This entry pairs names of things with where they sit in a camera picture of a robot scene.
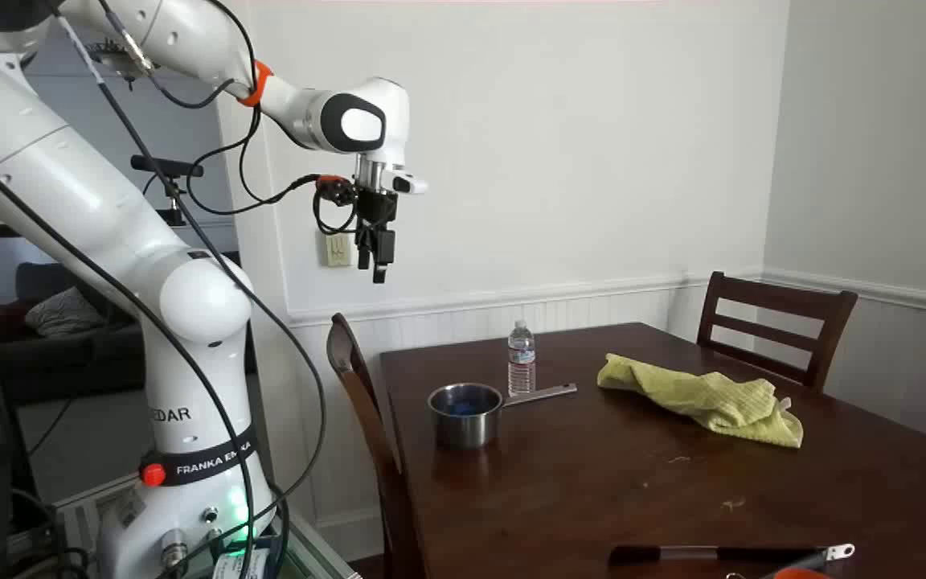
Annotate slim metal utensil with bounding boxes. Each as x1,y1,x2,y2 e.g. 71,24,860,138
799,540,860,569

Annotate steel saucepan with handle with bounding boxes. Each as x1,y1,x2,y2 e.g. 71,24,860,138
426,380,581,453

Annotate dark wooden chair back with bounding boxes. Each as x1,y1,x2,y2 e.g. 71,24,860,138
694,266,863,399

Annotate light green waffle towel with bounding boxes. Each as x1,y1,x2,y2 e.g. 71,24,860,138
594,351,808,452

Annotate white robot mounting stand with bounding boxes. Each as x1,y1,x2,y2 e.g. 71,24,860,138
49,471,363,579

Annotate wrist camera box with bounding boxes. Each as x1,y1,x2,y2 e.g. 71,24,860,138
390,172,430,201

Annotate black camera on boom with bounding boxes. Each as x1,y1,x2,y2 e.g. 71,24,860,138
124,153,208,185

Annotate dark wooden chair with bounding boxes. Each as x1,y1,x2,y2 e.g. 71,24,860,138
694,266,863,399
326,309,426,579

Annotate beige wall light switch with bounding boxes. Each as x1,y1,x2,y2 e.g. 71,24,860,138
314,229,361,272

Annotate dark sofa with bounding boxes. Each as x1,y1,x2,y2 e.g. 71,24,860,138
0,262,152,411

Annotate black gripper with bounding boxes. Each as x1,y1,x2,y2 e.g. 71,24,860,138
351,187,403,288

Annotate clear plastic water bottle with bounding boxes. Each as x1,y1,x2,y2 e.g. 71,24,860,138
505,320,539,399

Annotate black long utensil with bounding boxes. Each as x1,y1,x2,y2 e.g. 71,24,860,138
604,540,836,569

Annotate orange plastic cup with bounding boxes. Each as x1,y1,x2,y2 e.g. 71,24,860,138
763,564,836,579

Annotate light grey pillow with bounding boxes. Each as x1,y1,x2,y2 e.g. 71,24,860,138
18,283,113,342

